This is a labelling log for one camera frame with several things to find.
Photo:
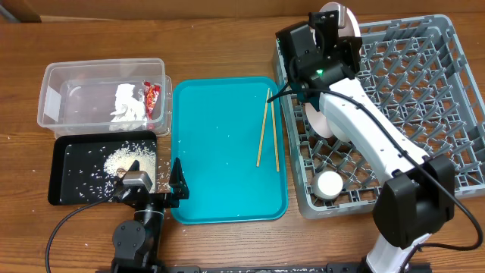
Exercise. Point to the white napkin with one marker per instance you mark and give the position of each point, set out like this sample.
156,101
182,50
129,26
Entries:
130,109

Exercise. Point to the clear plastic bin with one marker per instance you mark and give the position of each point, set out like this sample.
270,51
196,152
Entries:
77,97

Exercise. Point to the white paper cup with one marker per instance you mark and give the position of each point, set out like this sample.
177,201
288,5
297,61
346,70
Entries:
327,185

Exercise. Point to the black plastic tray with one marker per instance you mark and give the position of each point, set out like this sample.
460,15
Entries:
77,175

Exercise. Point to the right wooden chopstick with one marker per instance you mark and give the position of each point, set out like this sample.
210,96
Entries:
276,152

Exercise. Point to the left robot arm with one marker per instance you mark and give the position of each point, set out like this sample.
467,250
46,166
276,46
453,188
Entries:
136,242

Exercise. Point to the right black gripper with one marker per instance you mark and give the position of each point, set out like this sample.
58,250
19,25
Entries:
350,45

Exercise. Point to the grey plastic dish rack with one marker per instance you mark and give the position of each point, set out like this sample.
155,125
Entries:
415,71

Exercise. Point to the rice and food scraps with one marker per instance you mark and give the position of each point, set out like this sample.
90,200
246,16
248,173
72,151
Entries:
127,154

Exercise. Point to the red snack wrapper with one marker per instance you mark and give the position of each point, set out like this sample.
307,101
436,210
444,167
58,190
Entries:
151,93

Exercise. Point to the large white plate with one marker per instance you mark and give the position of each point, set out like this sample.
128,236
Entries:
330,24

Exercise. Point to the left wooden chopstick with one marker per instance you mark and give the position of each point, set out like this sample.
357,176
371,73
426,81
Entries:
261,141

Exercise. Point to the wooden chopstick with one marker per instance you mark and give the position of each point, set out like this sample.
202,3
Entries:
276,152
261,141

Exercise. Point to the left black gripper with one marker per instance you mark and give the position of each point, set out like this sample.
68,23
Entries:
178,186

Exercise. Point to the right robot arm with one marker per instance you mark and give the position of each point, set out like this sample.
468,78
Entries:
321,58

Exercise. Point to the teal plastic serving tray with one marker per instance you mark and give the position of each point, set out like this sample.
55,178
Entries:
216,128

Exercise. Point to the small pink plate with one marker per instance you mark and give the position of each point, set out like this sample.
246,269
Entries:
317,121

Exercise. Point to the grey bowl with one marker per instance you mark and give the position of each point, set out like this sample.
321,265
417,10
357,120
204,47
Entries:
337,132

